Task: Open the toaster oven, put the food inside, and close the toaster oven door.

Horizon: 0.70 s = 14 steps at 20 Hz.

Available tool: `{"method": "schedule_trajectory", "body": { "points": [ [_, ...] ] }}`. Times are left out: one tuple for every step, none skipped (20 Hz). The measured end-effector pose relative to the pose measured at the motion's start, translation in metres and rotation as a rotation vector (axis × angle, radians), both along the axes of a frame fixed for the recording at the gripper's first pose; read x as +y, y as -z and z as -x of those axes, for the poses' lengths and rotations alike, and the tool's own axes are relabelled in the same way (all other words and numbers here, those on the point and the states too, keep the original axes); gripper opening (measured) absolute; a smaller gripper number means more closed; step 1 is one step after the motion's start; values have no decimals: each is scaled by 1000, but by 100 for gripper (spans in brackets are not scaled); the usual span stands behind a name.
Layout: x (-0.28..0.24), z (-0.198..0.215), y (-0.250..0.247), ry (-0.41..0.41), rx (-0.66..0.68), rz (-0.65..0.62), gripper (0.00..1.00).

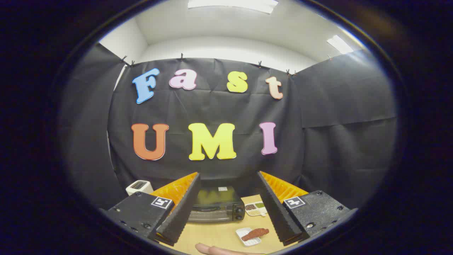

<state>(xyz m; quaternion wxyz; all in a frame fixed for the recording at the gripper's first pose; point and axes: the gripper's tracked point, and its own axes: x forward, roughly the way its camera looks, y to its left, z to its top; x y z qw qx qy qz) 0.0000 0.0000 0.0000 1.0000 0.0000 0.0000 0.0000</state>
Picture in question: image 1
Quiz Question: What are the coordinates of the brown meat slice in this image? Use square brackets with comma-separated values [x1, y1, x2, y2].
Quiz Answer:
[241, 228, 270, 242]

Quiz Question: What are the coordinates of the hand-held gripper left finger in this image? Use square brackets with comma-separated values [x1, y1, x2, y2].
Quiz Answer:
[100, 172, 201, 247]

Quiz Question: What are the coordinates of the ceiling light panel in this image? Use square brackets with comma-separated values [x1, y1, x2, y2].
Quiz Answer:
[326, 35, 354, 54]

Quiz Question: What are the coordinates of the white rectangular dish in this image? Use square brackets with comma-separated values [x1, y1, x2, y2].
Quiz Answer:
[236, 227, 262, 247]

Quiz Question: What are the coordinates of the white bread toaster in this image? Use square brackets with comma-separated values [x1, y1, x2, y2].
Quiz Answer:
[126, 180, 154, 196]

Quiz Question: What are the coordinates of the white divided condiment dish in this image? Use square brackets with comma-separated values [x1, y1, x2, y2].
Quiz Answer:
[245, 201, 268, 217]

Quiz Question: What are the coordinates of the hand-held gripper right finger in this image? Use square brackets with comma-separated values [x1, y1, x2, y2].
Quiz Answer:
[257, 171, 358, 247]

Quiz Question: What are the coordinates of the black toaster oven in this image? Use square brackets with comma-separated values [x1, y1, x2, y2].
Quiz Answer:
[188, 186, 246, 223]

